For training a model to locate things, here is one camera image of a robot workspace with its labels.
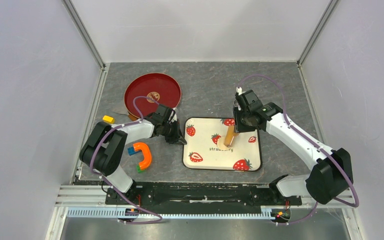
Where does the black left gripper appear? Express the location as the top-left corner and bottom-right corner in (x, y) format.
(161, 119), (186, 146)

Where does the wooden dough roller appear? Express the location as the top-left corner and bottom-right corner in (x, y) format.
(223, 125), (239, 148)

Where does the white strawberry enamel tray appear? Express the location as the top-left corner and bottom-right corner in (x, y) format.
(182, 117), (262, 172)

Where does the small dough ball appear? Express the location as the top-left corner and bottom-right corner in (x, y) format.
(217, 137), (233, 151)

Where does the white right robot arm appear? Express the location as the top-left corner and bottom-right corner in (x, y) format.
(233, 87), (356, 205)

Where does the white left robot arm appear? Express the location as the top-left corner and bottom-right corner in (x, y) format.
(79, 104), (187, 204)

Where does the orange horseshoe magnet toy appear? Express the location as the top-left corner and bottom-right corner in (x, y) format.
(127, 142), (153, 173)

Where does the round red lacquer tray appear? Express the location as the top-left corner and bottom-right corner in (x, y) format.
(124, 73), (182, 118)

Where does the small yellow block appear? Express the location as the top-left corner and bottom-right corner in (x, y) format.
(102, 115), (116, 124)

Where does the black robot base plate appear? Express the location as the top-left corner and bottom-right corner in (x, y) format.
(105, 174), (304, 216)

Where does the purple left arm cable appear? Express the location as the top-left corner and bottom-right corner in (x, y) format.
(89, 96), (164, 225)

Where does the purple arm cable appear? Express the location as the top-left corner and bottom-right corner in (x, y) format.
(89, 96), (164, 225)
(236, 74), (361, 226)

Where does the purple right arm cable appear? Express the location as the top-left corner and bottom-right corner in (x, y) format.
(236, 74), (361, 226)

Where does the white slotted cable duct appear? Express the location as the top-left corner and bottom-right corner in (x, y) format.
(66, 207), (286, 220)

